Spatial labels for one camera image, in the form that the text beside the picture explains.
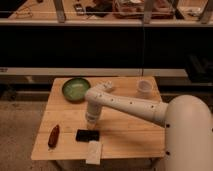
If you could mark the black rectangular eraser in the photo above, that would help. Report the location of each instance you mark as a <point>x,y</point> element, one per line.
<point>87,135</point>

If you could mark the beige rectangular sponge block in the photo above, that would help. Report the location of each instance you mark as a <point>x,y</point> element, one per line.
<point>94,153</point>

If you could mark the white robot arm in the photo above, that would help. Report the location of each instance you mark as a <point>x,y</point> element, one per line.
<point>187,120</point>

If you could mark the green ceramic bowl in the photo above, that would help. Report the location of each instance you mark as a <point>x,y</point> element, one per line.
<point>74,89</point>

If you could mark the translucent plastic cup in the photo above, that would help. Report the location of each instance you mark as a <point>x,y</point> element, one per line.
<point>144,86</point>

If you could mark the wooden table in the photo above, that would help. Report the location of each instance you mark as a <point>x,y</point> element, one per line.
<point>122,136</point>

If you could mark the plastic tray with items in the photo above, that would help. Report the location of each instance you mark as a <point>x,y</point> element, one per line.
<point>162,9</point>

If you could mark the black device on bench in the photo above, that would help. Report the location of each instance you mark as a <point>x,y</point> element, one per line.
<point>79,9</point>

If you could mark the long wooden background bench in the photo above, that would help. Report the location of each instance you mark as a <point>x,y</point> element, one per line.
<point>100,13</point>

